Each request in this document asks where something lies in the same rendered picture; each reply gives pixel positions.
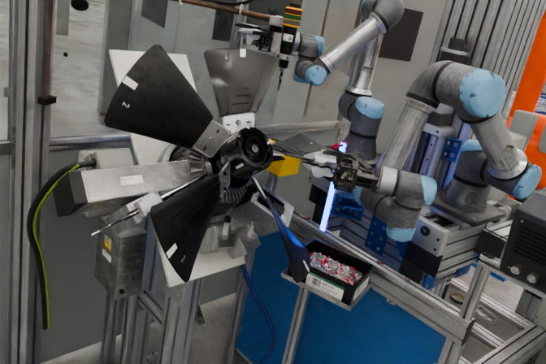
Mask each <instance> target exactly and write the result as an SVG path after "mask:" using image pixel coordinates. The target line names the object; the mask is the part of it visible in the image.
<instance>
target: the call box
mask: <svg viewBox="0 0 546 364"><path fill-rule="evenodd" d="M281 157H283V158H285V160H280V161H274V162H272V163H271V165H270V166H269V167H268V168H267V170H268V171H270V172H272V173H273V174H275V175H277V176H290V175H295V174H297V173H298V169H299V166H300V161H301V160H300V159H299V158H293V157H289V156H286V155H284V156H281Z"/></svg>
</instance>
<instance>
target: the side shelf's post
mask: <svg viewBox="0 0 546 364"><path fill-rule="evenodd" d="M119 303H120V299H119V300H114V299H113V297H112V296H111V295H110V294H109V293H108V292H107V291H106V305H105V314H104V323H103V332H102V349H101V358H100V364H114V357H115V342H116V334H117V326H118V317H119Z"/></svg>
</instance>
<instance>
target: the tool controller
mask: <svg viewBox="0 0 546 364"><path fill-rule="evenodd" d="M500 269H501V270H503V271H505V272H507V273H509V274H511V275H513V276H515V277H517V278H519V279H520V280H523V281H525V282H527V283H529V284H530V285H532V286H534V287H536V288H538V289H540V290H542V291H544V292H546V197H545V196H544V195H541V194H539V193H534V194H532V195H531V196H530V197H529V198H528V199H526V200H525V201H524V202H523V203H522V204H521V205H520V206H519V207H518V208H517V209H516V210H515V213H514V217H513V222H512V225H511V228H510V231H509V236H508V239H507V242H506V245H505V250H504V253H503V257H502V259H501V263H500Z"/></svg>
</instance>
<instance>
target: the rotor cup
mask: <svg viewBox="0 0 546 364"><path fill-rule="evenodd" d="M233 137H235V139H234V140H232V141H230V142H228V141H229V140H231V139H232V138H233ZM252 145H256V146H257V147H258V152H257V153H255V152H253V151H252ZM227 160H229V162H230V184H229V186H228V188H227V189H238V188H240V187H242V186H244V185H245V184H247V183H248V182H249V179H250V177H251V176H254V175H256V174H258V173H259V172H261V171H264V170H266V169H267V168H268V167H269V166H270V165H271V163H272V160H273V149H272V145H271V143H270V141H269V139H268V137H267V136H266V135H265V134H264V133H263V132H262V131H261V130H259V129H257V128H253V127H247V128H242V129H241V130H240V131H238V132H236V133H234V134H233V135H231V136H230V137H228V138H227V140H226V141H225V142H224V143H223V144H222V146H221V147H220V148H219V150H218V151H217V153H216V154H215V155H214V157H212V158H208V157H206V156H205V163H206V169H207V171H208V173H209V175H210V177H213V176H216V174H217V173H218V172H219V170H220V169H221V167H222V166H223V165H224V163H225V162H226V161H227ZM242 163H243V164H244V166H242V167H240V168H238V169H236V168H235V167H236V166H238V165H240V164H242Z"/></svg>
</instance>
